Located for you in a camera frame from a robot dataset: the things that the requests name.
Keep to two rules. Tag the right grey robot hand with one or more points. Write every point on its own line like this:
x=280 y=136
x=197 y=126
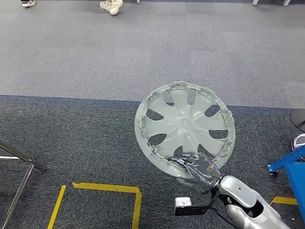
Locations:
x=202 y=173

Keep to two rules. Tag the grey plastic wheel hubcap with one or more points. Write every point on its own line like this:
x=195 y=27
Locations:
x=185 y=123

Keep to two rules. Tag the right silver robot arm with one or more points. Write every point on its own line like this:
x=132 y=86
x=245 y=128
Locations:
x=240 y=192

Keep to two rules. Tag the blue metal shelf rack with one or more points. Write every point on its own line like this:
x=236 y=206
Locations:
x=297 y=177

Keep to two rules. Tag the steel workbench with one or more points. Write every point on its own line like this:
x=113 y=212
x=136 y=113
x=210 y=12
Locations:
x=21 y=155

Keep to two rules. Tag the yellow floor tape marking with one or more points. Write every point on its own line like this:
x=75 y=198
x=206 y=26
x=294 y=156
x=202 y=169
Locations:
x=283 y=200

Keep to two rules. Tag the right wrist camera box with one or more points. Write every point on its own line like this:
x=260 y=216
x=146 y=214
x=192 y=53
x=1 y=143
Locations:
x=183 y=204

